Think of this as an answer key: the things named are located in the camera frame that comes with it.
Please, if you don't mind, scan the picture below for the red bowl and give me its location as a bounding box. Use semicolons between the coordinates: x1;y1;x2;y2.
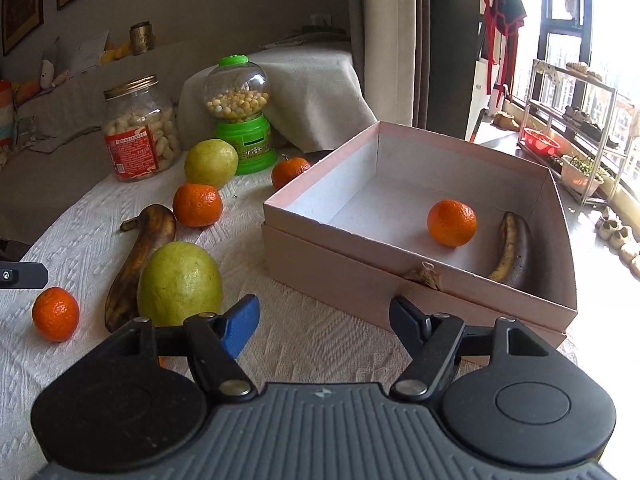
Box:
521;127;562;157

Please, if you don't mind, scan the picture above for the green gumball machine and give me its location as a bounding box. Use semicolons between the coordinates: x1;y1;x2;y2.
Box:
203;55;278;176

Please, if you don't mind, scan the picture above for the large green guava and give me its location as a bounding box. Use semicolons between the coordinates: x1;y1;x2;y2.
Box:
137;241;223;328

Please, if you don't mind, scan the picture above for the tangerine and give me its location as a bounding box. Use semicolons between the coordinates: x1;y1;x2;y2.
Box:
427;199;478;248
32;287;80;343
172;183;223;228
271;155;312;191

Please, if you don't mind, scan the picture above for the metal tin can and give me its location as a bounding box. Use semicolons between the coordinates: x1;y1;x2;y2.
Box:
129;21;157;55

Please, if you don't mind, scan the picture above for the pink cardboard box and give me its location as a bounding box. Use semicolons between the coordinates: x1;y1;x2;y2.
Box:
261;120;578;357

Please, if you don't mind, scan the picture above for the window frame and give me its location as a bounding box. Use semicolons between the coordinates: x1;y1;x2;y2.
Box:
510;0;640;126

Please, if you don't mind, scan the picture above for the clear jar with red label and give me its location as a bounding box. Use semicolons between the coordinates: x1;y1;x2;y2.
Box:
102;75;182;182

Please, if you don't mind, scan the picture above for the metal wire rack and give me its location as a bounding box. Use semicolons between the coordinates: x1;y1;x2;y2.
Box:
515;58;633;206

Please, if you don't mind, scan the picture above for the white planter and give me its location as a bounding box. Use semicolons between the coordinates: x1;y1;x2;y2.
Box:
560;154;608;197

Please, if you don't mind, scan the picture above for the small green guava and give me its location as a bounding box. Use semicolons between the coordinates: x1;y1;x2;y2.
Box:
184;138;239;191

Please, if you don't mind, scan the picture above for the colourful pillow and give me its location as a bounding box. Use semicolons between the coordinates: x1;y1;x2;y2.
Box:
0;80;16;151

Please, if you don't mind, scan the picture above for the overripe short banana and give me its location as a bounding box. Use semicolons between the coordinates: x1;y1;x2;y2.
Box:
486;211;534;291

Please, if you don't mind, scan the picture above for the row of small shells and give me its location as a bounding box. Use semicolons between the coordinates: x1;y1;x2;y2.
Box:
595;205;640;281

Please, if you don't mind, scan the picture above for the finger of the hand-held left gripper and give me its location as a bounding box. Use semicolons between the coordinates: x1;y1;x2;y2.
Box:
0;261;50;290

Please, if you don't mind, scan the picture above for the white textured tablecloth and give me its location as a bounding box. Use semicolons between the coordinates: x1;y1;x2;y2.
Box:
0;152;576;480

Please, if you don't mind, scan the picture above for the beige curtain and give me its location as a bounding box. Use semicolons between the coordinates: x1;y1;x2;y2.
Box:
345;0;483;131

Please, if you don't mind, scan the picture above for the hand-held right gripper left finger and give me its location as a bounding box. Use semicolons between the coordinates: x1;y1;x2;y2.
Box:
107;294;262;403

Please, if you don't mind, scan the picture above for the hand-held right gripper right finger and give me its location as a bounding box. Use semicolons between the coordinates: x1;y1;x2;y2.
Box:
389;296;556;403

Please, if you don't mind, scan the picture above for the dark garment with red trim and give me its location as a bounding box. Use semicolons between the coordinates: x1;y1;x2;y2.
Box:
477;0;528;121

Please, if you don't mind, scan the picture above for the overripe long banana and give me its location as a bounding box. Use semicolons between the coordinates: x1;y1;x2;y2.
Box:
104;203;177;333

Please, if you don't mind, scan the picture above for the grey cloth cover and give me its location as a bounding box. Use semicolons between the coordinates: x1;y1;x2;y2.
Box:
177;40;378;153

